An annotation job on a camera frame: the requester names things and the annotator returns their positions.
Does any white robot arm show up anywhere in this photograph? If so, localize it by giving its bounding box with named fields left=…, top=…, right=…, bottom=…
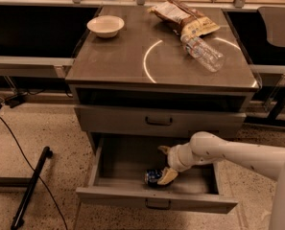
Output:
left=157, top=131, right=285, bottom=230

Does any open grey middle drawer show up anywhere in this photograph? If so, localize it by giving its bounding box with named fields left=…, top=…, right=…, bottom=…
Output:
left=77, top=135, right=237, bottom=214

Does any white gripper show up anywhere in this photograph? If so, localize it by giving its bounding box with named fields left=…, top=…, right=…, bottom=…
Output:
left=157, top=144, right=195, bottom=186

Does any clear plastic water bottle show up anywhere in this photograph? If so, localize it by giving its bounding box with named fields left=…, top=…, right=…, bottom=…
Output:
left=180, top=34, right=225, bottom=72

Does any closed grey top drawer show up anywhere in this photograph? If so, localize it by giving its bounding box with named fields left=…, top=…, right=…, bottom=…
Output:
left=74, top=104, right=246, bottom=138

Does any white bowl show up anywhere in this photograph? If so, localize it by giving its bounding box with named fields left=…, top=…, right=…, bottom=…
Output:
left=87, top=15, right=125, bottom=38

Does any black stand leg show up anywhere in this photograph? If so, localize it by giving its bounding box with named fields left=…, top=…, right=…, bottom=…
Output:
left=11, top=147, right=53, bottom=230

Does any black floor cable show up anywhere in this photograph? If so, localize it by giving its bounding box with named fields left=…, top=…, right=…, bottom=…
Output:
left=0, top=112, right=69, bottom=230

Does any grey metal side rail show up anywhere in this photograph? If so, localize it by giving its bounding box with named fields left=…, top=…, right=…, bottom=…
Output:
left=0, top=56, right=74, bottom=79

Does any blue pepsi can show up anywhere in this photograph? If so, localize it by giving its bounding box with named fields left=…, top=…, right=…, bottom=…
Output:
left=144, top=169, right=173, bottom=188

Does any grey chair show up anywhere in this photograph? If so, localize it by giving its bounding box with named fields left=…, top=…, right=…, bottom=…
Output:
left=258, top=7, right=285, bottom=47

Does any brown chip bag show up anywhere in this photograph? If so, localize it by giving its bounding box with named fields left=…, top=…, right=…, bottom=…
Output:
left=148, top=0, right=220, bottom=36

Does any grey drawer cabinet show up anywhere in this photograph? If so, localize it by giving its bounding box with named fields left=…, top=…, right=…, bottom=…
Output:
left=66, top=6, right=258, bottom=145

